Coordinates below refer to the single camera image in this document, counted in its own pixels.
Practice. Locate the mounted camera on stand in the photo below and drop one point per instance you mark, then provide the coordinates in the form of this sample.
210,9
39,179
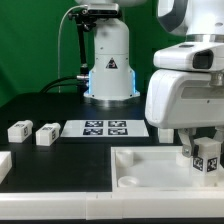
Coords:
103,9

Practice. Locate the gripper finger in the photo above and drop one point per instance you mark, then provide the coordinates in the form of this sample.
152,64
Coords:
219,135
186,136

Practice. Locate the white square tabletop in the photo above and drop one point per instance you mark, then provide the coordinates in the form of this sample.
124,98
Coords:
155,168

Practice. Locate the white marker sheet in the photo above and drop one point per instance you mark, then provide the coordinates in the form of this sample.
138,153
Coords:
105,128

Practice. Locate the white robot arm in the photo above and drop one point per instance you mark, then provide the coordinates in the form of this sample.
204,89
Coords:
111,80

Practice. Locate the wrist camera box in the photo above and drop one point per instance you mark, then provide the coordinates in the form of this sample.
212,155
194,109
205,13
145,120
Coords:
191,56

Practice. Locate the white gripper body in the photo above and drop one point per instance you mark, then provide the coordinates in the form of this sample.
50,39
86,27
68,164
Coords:
177,100

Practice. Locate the white U-shaped obstacle fence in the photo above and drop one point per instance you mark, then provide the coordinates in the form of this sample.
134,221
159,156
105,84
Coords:
112,205

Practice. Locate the black camera stand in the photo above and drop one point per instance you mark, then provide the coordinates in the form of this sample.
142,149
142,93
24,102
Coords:
81,43

